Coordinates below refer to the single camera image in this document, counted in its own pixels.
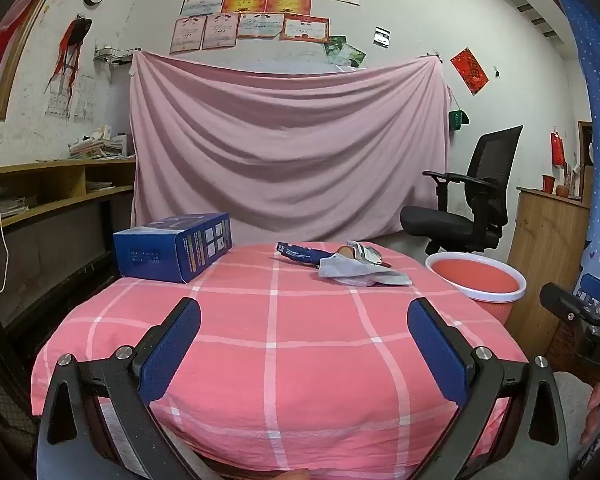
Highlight grey plastic wrapper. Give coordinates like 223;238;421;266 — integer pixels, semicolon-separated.
318;255;414;288

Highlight red bin with white rim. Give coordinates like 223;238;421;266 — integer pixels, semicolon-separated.
425;252;529;324

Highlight wall calendar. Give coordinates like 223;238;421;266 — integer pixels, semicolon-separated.
46;75;97;122

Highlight green photo print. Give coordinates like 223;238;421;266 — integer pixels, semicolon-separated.
323;35;347;59
336;43;367;70

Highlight black office chair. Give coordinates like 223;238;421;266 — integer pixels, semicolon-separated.
400;125;524;255

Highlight wooden door frame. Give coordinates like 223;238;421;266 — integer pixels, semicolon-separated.
577;120;595;197

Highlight wooden shelf unit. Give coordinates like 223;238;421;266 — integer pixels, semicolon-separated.
0;159;137;361

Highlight papers in shelf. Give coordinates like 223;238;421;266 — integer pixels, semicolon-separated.
0;197;30;225

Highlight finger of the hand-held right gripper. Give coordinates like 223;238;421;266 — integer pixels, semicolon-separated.
539;282;595;333

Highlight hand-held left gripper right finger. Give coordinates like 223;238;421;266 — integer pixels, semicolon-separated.
406;297;571;480

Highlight wooden cabinet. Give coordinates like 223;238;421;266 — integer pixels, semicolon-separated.
505;186;594;361

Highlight blue snack wrapper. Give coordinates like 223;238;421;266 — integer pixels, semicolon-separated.
275;241;334;267

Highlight pink hanging sheet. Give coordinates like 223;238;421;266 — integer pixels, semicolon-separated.
129;50;453;247

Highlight red and black tassel ornament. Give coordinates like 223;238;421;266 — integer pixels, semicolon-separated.
45;17;94;106

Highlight silver foil wrapper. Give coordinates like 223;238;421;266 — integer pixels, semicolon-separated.
337;240;392;267

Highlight metal wall rack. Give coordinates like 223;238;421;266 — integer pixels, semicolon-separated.
93;46;141;67

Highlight stack of papers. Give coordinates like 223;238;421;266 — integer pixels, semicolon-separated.
69;126;131;161

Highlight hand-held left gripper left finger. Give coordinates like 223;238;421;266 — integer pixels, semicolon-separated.
36;297;221;480

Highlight blue cardboard box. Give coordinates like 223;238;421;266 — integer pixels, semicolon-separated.
113;212;232;284

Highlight group of wall certificates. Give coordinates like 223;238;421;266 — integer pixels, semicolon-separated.
169;0;362;56

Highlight red paper poster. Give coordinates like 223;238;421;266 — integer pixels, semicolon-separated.
450;47;490;96

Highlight person's right hand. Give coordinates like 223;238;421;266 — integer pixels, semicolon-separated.
580;377;600;447

